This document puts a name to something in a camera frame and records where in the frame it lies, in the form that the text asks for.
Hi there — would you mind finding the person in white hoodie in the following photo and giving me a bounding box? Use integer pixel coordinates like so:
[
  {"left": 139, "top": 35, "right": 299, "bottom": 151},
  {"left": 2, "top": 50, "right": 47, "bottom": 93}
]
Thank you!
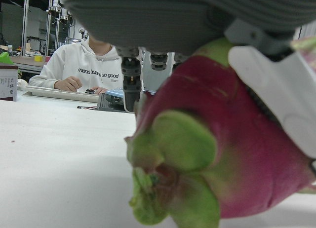
[{"left": 28, "top": 35, "right": 124, "bottom": 95}]

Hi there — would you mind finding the pink green dragon fruit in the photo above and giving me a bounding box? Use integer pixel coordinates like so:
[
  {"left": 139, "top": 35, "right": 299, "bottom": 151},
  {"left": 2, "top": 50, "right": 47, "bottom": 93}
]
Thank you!
[{"left": 124, "top": 36, "right": 316, "bottom": 228}]

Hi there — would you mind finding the carton with Chinese print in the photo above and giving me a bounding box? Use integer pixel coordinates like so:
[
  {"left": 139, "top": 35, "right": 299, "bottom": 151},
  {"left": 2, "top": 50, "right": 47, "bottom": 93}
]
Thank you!
[{"left": 0, "top": 62, "right": 19, "bottom": 102}]

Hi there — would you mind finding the silver white background robot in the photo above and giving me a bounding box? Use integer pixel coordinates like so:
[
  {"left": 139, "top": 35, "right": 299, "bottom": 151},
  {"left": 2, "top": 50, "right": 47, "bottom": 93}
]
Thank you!
[{"left": 47, "top": 0, "right": 73, "bottom": 25}]

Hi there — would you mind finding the blue grey electronic box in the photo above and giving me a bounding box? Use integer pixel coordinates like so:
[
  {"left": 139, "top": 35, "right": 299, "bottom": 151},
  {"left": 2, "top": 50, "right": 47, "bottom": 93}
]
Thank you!
[{"left": 96, "top": 88, "right": 127, "bottom": 113}]

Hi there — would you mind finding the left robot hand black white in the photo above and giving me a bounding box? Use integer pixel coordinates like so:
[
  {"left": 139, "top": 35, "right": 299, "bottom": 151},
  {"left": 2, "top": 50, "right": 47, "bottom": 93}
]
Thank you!
[{"left": 53, "top": 0, "right": 316, "bottom": 174}]

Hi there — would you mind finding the green plastic object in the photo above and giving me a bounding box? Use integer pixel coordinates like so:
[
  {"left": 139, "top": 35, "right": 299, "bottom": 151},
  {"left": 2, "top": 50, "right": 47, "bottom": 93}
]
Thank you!
[{"left": 0, "top": 51, "right": 13, "bottom": 65}]

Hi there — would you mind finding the white keyboard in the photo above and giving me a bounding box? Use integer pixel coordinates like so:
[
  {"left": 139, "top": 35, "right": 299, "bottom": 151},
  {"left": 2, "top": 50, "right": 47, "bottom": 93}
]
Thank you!
[{"left": 20, "top": 85, "right": 100, "bottom": 103}]

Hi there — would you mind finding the aluminium post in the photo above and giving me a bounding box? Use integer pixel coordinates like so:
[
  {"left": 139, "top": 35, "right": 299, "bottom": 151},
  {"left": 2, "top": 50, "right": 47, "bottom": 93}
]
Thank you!
[{"left": 21, "top": 0, "right": 31, "bottom": 56}]

